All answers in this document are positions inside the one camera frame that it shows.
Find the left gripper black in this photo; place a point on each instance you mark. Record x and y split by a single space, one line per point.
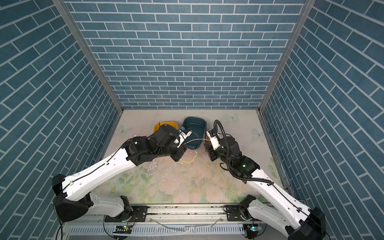
181 150

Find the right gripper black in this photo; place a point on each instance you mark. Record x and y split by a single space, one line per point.
211 152

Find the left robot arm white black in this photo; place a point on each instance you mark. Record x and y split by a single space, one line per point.
74 194

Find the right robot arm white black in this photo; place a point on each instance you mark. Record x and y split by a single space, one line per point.
286 214

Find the yellow plastic bin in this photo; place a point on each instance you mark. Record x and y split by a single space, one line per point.
157 126

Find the teal plastic bin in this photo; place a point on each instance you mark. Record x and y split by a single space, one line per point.
198 127

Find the right green circuit board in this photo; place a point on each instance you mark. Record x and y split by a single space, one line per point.
253 228

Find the green circuit board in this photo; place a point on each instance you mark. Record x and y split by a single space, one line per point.
253 228
123 230

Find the left green circuit board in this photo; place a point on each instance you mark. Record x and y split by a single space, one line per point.
123 230

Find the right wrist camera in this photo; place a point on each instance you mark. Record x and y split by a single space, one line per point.
213 139

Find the white slotted cable duct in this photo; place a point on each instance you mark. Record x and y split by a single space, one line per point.
157 230

